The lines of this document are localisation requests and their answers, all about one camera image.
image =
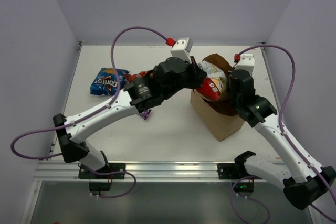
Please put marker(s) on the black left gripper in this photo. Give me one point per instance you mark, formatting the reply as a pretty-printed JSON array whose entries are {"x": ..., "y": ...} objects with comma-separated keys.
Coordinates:
[{"x": 194, "y": 73}]

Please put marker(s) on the red snack bag with barcode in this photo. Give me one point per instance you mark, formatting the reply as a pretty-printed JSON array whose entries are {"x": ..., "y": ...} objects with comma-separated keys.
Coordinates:
[{"x": 214, "y": 87}]

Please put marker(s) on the brown paper bag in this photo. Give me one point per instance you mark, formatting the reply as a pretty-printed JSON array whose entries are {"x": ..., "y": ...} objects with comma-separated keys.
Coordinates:
[{"x": 220, "y": 118}]

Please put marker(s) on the red white snack packet bottom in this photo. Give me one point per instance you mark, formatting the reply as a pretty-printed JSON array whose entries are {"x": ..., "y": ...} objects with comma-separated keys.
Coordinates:
[{"x": 131, "y": 77}]

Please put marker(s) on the blue snack packet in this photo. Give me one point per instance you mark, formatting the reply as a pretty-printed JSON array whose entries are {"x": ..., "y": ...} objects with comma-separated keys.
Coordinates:
[{"x": 106, "y": 81}]

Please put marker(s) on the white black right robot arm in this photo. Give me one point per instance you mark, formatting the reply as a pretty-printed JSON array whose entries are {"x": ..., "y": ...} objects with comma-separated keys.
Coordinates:
[{"x": 303, "y": 180}]

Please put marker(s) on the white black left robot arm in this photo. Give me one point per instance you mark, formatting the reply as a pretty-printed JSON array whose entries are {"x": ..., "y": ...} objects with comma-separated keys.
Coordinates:
[{"x": 146, "y": 92}]

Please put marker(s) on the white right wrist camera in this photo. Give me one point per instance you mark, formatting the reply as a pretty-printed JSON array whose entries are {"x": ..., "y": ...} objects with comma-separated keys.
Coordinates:
[{"x": 244, "y": 62}]

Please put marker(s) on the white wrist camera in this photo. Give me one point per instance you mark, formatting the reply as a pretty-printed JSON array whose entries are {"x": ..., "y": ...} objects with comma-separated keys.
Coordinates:
[
  {"x": 244, "y": 62},
  {"x": 182, "y": 48}
]

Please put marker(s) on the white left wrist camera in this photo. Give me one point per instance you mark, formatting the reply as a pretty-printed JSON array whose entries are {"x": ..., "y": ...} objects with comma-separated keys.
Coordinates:
[{"x": 182, "y": 48}]

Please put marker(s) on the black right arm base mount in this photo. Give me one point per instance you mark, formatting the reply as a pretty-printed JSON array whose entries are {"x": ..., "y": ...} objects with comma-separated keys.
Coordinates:
[{"x": 234, "y": 171}]

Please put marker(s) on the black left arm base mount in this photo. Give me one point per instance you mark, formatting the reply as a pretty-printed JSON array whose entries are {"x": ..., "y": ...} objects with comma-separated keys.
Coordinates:
[{"x": 101, "y": 181}]

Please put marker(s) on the aluminium front rail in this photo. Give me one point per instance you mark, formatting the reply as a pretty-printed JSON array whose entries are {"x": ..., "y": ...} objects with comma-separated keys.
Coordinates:
[{"x": 169, "y": 171}]

